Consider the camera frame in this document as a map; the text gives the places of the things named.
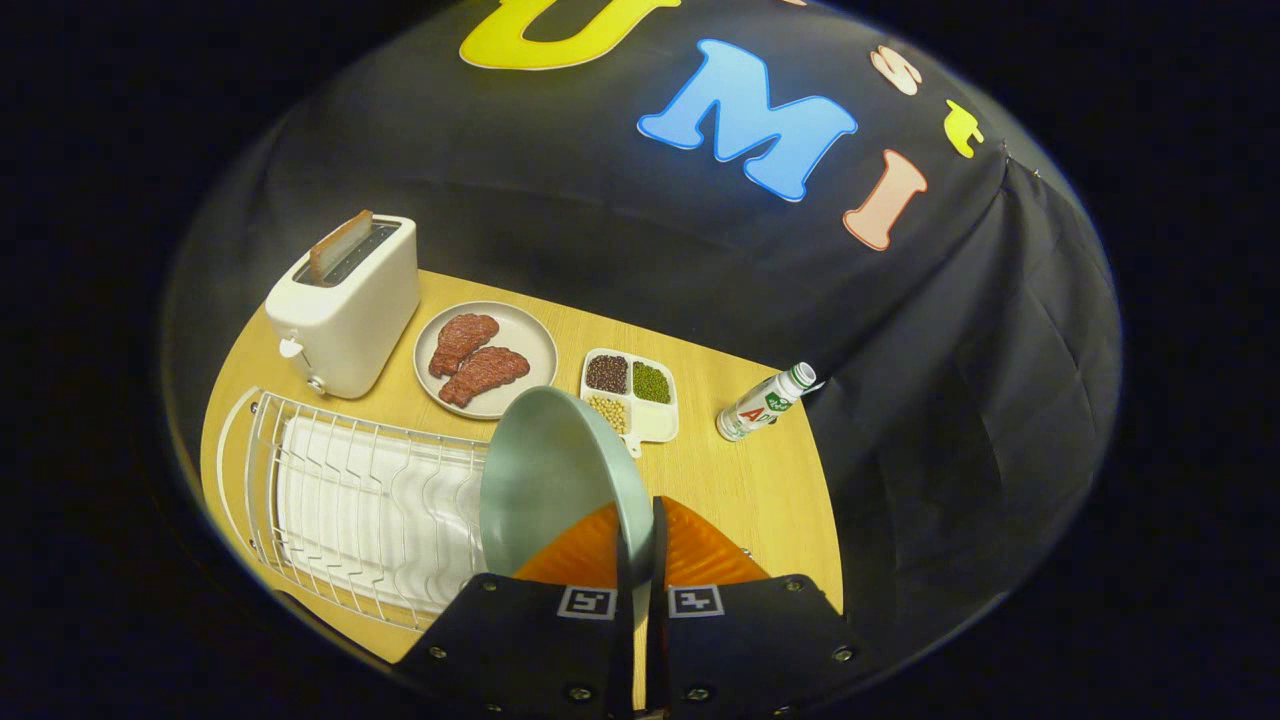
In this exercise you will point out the white toaster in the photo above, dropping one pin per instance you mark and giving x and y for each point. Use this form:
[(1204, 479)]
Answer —
[(350, 320)]

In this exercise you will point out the beige round plate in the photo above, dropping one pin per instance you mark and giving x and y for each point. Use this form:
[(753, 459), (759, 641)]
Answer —
[(522, 333)]

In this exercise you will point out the pile of yellow soybeans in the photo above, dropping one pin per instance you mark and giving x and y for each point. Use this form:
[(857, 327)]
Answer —
[(607, 410)]

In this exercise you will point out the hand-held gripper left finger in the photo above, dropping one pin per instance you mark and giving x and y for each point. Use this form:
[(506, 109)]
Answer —
[(624, 650)]

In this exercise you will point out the black backdrop cloth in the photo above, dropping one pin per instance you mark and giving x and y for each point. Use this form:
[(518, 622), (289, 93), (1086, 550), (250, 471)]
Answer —
[(950, 400)]

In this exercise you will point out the white green drink bottle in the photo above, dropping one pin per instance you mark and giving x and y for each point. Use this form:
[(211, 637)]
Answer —
[(760, 408)]

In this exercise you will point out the brown bread slice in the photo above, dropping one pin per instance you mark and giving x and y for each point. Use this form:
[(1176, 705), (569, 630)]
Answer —
[(340, 245)]

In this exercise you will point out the pale green plate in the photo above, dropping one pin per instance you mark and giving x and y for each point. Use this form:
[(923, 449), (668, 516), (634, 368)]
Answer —
[(550, 470)]

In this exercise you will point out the red-brown meat piece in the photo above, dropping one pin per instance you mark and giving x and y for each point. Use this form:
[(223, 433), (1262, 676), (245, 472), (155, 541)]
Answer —
[(460, 340), (485, 372)]

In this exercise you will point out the pile of green beans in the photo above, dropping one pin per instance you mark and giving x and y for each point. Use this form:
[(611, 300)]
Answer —
[(651, 382)]

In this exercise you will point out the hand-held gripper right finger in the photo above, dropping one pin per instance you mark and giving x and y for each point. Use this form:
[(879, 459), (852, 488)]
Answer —
[(657, 640)]

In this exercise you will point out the white divided tray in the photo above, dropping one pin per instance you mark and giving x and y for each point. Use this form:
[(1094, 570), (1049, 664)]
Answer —
[(655, 422)]

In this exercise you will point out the pile of dark red beans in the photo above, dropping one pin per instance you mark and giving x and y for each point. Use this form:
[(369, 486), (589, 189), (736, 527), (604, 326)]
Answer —
[(606, 374)]

